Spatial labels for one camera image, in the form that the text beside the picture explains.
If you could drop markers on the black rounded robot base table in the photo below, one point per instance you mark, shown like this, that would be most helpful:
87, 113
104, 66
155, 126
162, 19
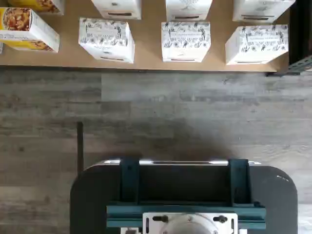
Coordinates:
92, 195

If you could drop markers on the yellow white granola box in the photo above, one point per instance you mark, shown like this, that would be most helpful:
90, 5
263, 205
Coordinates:
48, 5
29, 34

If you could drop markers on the short teal aluminium bar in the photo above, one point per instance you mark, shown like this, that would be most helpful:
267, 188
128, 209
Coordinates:
239, 180
129, 180

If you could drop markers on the white organic pantry boxes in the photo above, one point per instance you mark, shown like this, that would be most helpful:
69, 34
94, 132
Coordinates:
147, 44

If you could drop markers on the dark thin floor rod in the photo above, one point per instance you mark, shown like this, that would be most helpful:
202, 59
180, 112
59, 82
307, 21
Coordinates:
80, 146

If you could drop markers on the white floral print carton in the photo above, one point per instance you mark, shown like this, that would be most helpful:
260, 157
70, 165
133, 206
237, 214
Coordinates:
256, 46
185, 39
117, 7
106, 36
263, 9
189, 8

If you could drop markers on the long teal aluminium crossbar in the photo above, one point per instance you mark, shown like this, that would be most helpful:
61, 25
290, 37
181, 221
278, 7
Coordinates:
126, 214

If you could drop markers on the black metal shelf frame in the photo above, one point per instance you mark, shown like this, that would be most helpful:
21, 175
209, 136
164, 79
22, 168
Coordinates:
299, 31

